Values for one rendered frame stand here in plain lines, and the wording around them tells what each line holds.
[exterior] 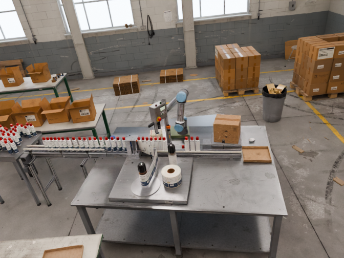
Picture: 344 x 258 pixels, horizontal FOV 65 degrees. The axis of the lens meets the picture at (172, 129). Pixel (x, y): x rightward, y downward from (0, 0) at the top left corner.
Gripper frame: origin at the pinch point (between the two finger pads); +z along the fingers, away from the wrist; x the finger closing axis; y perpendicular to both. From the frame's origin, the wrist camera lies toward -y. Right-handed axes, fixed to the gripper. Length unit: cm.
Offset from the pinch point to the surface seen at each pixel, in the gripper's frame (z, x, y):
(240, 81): 53, 275, 177
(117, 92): 82, 339, -123
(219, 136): -7, -29, 81
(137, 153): -6, -50, -19
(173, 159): -12, -75, 24
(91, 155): 6, -32, -82
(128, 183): 1, -93, -25
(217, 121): -25, -22, 80
